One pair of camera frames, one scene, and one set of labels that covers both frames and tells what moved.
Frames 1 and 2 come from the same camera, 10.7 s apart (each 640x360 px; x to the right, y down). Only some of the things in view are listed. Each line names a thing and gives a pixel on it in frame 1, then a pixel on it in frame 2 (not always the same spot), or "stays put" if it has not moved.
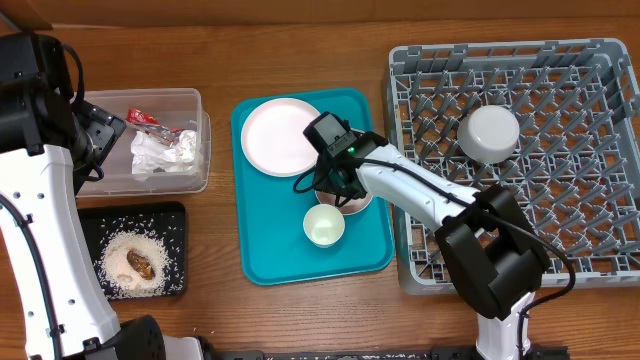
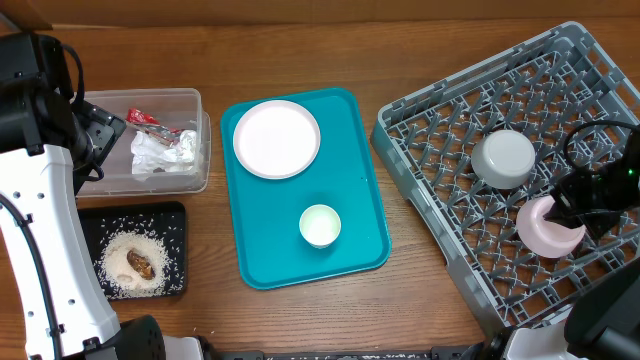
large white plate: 273,138 stays put
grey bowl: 489,134 -> 503,159
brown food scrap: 140,264 stays put
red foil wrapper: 152,126 stays put
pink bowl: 351,206 -> 544,237
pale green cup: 324,225 stays put
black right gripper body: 323,180 -> 598,200
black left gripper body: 98,131 stays put
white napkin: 150,153 stays put
